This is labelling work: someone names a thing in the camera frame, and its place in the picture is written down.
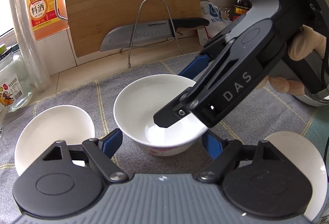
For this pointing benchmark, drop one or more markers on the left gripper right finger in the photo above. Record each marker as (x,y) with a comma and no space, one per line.
(227,154)

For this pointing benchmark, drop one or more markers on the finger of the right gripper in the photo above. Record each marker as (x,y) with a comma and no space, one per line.
(212,49)
(226,81)

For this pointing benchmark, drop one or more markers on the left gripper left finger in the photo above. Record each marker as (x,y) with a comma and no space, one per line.
(99,152)

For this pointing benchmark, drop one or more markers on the plain white bowl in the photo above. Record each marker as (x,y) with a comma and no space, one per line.
(65,122)

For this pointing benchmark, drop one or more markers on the white bowl pink flowers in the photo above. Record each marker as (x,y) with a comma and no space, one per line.
(136,105)

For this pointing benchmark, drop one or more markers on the white bowl front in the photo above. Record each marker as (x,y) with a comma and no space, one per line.
(305,156)

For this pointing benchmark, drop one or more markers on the gloved right hand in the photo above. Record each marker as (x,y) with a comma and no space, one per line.
(303,45)

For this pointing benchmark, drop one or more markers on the dark vinegar bottle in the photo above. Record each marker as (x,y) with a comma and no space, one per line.
(241,7)

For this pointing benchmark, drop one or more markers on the blue white salt bag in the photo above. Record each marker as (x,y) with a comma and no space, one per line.
(216,22)

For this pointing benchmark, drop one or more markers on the grey checked cloth mat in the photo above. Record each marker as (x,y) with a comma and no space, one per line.
(262,113)

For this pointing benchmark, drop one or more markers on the steel santoku knife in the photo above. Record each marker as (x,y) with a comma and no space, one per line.
(120,37)

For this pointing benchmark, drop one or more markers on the teal floor mat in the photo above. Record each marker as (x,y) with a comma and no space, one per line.
(317,132)

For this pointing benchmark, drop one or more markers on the glass jar with label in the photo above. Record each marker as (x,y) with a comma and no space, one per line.
(16,89)

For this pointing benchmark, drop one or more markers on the stack of plastic cups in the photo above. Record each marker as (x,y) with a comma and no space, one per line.
(25,37)

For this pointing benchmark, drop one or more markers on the metal wire rack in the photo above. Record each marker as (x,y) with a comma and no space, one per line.
(153,26)

